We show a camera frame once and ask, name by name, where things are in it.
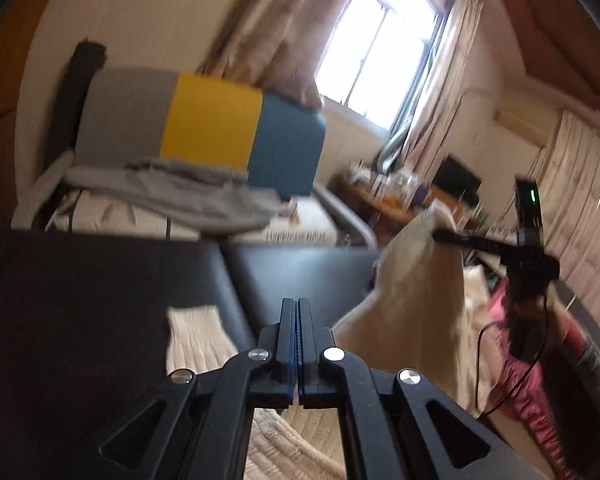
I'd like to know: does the white lace curtain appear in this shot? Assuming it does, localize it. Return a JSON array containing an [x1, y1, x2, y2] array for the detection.
[[535, 110, 600, 281]]

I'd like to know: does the wooden wardrobe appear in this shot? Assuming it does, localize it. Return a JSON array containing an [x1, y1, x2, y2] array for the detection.
[[0, 0, 61, 226]]

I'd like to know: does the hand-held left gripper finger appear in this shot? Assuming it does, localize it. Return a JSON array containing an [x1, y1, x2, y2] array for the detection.
[[97, 298, 299, 480], [298, 298, 551, 480]]

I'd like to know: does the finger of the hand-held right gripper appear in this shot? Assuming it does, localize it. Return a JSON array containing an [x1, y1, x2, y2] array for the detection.
[[431, 229, 519, 262]]

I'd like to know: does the black monitor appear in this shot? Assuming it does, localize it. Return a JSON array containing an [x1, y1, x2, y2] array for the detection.
[[432, 155, 483, 206]]

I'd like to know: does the black padded folding table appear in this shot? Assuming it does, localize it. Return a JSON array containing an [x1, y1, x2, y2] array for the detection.
[[0, 225, 386, 480]]

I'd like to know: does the grey cloth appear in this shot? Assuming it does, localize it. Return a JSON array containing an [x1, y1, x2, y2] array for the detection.
[[65, 157, 291, 233]]

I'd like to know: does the cluttered wooden desk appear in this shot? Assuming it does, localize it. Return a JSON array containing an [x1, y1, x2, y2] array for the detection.
[[330, 160, 481, 241]]

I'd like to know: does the white printed bed sheet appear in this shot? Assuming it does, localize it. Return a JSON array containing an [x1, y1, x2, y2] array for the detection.
[[45, 187, 341, 247]]

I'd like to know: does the cream knitted sweater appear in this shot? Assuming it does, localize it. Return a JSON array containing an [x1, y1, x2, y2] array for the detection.
[[166, 202, 511, 480]]

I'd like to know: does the black foam panel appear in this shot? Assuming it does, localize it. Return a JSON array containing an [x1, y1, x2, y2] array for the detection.
[[47, 42, 106, 161]]

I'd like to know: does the grey yellow blue headboard cushion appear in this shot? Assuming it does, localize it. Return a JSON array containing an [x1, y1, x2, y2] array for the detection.
[[75, 67, 327, 198]]

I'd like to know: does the beige printed curtain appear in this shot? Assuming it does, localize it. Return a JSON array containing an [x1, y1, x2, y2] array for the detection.
[[405, 0, 483, 171], [200, 0, 376, 111]]

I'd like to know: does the white air conditioner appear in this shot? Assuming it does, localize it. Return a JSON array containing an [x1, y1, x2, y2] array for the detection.
[[492, 107, 561, 148]]

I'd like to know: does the window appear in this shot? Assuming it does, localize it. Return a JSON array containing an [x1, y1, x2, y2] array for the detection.
[[315, 0, 451, 133]]

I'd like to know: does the black cable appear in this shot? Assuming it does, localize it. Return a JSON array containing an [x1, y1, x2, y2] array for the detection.
[[475, 290, 551, 418]]

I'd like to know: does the white bed rail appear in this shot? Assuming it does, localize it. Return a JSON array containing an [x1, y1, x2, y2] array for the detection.
[[12, 150, 76, 231]]

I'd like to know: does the pile of clothes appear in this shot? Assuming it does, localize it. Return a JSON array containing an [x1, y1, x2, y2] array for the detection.
[[462, 262, 501, 321]]

